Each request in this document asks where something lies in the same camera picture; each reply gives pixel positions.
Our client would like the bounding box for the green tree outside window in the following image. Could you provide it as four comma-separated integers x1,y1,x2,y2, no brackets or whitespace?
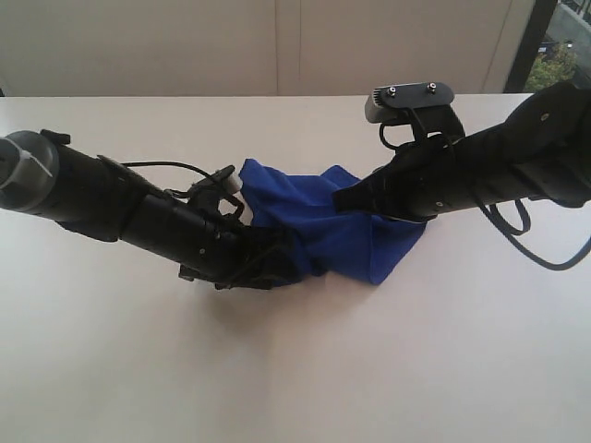
524,43,576,93

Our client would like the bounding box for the blue microfibre towel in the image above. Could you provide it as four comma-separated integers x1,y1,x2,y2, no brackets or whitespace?
239,159,426,285

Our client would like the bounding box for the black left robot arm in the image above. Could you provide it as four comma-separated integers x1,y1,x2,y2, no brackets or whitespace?
1,129,301,290

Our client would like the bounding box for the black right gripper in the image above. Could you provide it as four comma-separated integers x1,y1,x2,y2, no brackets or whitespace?
332,138,476,222

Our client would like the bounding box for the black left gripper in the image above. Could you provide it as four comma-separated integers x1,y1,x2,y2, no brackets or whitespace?
177,219,304,291

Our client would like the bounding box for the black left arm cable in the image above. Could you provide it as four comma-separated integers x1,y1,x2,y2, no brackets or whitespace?
122,160,246,227

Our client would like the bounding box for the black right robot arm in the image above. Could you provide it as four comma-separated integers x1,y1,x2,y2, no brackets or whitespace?
332,82,590,222

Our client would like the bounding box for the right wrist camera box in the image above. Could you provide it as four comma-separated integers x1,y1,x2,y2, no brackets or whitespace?
365,82,454,124

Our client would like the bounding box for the black window frame post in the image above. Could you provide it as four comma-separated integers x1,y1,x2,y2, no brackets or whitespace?
502,0,558,93

